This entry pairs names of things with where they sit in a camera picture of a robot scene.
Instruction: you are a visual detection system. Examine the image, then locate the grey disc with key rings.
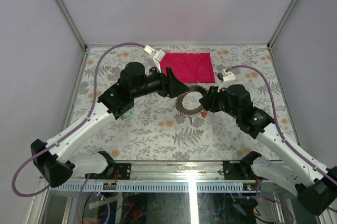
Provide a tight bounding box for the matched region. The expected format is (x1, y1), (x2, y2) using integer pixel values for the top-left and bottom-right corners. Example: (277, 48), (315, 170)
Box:
(175, 85), (207, 116)

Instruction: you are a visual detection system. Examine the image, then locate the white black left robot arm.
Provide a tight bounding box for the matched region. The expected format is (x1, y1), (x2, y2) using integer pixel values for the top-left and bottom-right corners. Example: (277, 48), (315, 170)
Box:
(31, 62), (190, 188)

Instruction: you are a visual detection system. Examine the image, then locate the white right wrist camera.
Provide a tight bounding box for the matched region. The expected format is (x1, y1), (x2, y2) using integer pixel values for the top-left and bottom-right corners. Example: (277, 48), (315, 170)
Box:
(217, 69), (236, 83)

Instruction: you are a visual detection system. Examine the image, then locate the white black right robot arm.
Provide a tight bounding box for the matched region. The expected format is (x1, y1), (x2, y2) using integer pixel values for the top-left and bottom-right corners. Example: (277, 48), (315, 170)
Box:
(199, 84), (336, 216)

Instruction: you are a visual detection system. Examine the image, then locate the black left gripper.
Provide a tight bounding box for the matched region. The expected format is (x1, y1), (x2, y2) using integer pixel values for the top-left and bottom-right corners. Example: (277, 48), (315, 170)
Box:
(132, 65), (190, 100)

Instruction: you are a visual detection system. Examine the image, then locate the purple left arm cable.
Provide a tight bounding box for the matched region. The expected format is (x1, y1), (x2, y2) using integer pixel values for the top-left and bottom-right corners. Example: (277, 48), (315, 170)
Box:
(11, 42), (147, 197)

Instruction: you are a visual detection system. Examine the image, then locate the white slotted cable duct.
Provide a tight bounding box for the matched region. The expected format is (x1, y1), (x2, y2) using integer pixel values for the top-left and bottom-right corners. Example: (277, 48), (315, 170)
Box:
(54, 181), (256, 193)

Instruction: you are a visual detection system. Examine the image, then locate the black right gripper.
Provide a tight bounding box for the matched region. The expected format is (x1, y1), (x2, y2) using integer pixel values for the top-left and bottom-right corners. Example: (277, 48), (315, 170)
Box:
(199, 84), (240, 119)

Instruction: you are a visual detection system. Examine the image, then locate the green tag key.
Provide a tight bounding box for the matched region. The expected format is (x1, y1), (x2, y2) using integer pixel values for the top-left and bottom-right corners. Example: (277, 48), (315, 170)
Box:
(122, 111), (132, 118)

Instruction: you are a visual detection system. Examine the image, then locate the red folded cloth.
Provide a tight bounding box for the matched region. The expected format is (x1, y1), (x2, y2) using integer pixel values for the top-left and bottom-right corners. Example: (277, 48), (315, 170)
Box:
(160, 53), (215, 83)

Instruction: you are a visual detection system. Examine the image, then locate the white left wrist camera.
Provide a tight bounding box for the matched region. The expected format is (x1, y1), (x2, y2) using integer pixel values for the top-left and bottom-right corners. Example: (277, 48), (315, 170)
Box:
(144, 45), (165, 73)

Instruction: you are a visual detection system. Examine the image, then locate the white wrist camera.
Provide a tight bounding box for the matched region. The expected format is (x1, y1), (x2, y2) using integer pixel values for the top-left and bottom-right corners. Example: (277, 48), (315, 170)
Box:
(144, 45), (165, 73)
(217, 69), (236, 83)

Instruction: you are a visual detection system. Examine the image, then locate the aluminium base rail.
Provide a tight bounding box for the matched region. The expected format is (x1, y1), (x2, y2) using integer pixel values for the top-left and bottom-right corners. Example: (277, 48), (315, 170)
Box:
(38, 159), (324, 182)

